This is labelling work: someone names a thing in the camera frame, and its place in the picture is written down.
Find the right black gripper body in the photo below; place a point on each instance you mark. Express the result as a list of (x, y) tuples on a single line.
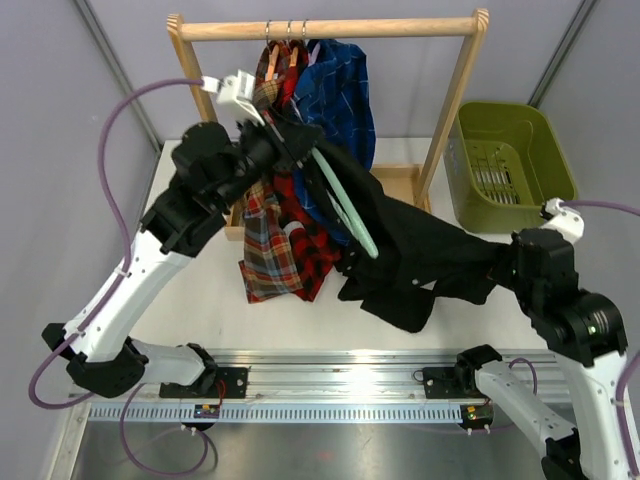
[(521, 281)]

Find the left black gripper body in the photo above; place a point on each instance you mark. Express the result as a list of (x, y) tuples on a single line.
[(283, 155)]

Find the mint green hanger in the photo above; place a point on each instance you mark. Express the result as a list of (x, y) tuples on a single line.
[(345, 208)]

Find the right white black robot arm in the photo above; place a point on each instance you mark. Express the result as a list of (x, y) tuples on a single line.
[(586, 334)]

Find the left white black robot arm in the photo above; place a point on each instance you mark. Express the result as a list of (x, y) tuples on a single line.
[(212, 173)]

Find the wooden hanger of brown shirt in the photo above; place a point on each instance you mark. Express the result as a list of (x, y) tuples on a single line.
[(273, 51)]

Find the blue plaid shirt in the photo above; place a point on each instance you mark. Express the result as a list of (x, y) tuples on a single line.
[(334, 94)]

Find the lilac hanger of blue shirt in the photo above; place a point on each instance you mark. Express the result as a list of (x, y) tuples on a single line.
[(314, 53)]

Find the wooden hanger of red shirt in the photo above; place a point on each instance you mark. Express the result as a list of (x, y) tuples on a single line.
[(293, 46)]

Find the red black plaid shirt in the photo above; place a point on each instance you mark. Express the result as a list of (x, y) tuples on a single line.
[(314, 252)]

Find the brown plaid shirt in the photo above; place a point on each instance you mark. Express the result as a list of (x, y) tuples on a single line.
[(268, 268)]

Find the green plastic basket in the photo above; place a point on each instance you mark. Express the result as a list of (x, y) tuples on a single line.
[(503, 162)]

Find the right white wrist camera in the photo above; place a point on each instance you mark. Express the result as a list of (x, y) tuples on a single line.
[(564, 220)]

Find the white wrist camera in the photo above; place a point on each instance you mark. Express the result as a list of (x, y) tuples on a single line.
[(564, 220), (234, 93)]

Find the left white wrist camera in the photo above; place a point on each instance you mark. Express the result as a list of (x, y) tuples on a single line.
[(234, 93)]

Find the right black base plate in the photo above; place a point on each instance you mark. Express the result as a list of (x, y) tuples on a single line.
[(451, 383)]

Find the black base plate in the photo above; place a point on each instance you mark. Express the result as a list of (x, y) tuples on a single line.
[(225, 382), (451, 383)]

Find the aluminium mounting rail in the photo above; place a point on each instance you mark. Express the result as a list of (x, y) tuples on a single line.
[(358, 386)]

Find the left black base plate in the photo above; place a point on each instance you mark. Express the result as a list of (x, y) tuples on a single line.
[(225, 382)]

